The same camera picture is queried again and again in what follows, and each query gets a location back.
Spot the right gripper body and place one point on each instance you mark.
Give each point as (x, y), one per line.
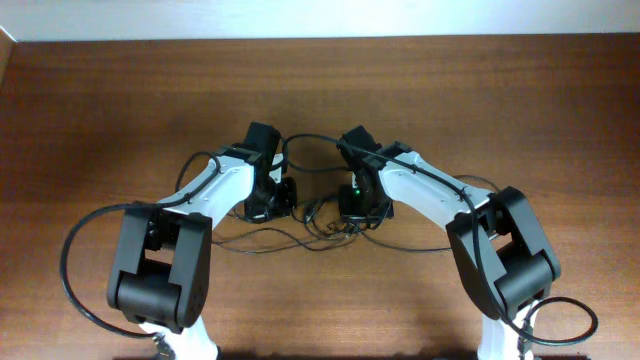
(355, 206)

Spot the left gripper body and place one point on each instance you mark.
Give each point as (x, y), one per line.
(273, 201)

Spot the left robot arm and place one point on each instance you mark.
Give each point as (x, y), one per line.
(160, 275)

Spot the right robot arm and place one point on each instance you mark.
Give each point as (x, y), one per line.
(504, 259)

